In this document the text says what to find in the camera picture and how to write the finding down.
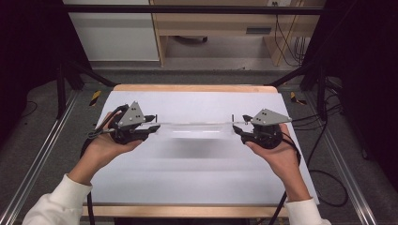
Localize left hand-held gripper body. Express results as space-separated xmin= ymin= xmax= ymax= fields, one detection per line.
xmin=109 ymin=100 xmax=150 ymax=145

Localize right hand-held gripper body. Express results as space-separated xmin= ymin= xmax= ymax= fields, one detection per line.
xmin=246 ymin=108 xmax=293 ymax=150

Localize transparent acrylic plate with posts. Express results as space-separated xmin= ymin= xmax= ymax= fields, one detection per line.
xmin=153 ymin=113 xmax=245 ymax=141

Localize person's right hand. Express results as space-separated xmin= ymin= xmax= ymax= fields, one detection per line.
xmin=244 ymin=124 xmax=305 ymax=189

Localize person's left hand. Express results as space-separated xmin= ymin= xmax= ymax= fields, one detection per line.
xmin=79 ymin=112 xmax=145 ymax=173

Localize yellow black tape piece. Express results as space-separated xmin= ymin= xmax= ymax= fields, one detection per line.
xmin=88 ymin=89 xmax=102 ymax=107
xmin=289 ymin=91 xmax=308 ymax=106

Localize wooden table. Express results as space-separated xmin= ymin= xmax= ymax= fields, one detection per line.
xmin=81 ymin=83 xmax=289 ymax=219

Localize white table cover board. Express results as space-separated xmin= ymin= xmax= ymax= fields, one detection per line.
xmin=89 ymin=91 xmax=320 ymax=206

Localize white cabinet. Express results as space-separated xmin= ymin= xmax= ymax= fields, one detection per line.
xmin=62 ymin=0 xmax=161 ymax=63

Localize grey desk label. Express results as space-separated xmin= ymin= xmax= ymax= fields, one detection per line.
xmin=245 ymin=27 xmax=272 ymax=36

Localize light wooden desk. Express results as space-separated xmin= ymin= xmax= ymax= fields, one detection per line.
xmin=149 ymin=0 xmax=327 ymax=68

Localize black curtain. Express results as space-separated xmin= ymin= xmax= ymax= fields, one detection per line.
xmin=0 ymin=0 xmax=93 ymax=144
xmin=301 ymin=0 xmax=398 ymax=191

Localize black floor cable bundle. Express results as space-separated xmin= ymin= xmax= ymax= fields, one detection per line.
xmin=290 ymin=93 xmax=344 ymax=132

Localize black frame strut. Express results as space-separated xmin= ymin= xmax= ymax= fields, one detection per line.
xmin=265 ymin=59 xmax=329 ymax=123
xmin=55 ymin=58 xmax=117 ymax=120

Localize black hanging wall cables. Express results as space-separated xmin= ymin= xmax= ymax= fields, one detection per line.
xmin=274 ymin=13 xmax=308 ymax=68

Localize right hand-held gripper cable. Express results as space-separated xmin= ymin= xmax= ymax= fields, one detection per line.
xmin=268 ymin=130 xmax=303 ymax=225

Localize hand-held gripper cable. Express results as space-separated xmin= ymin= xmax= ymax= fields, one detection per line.
xmin=268 ymin=130 xmax=303 ymax=225
xmin=80 ymin=103 xmax=130 ymax=225

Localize aluminium floor rail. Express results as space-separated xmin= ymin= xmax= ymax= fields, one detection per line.
xmin=0 ymin=90 xmax=80 ymax=225
xmin=303 ymin=92 xmax=380 ymax=225

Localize yellow hanging cable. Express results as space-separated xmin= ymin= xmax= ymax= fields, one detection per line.
xmin=275 ymin=0 xmax=306 ymax=68

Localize thin black floor cable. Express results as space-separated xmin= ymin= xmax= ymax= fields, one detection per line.
xmin=19 ymin=99 xmax=39 ymax=120

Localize left hand-held gripper cable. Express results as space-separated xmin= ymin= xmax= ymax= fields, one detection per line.
xmin=80 ymin=103 xmax=130 ymax=225

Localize black looped floor cable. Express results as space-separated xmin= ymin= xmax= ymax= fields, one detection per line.
xmin=305 ymin=120 xmax=349 ymax=208

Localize black horizontal frame bar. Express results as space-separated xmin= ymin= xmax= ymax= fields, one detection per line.
xmin=60 ymin=4 xmax=327 ymax=16

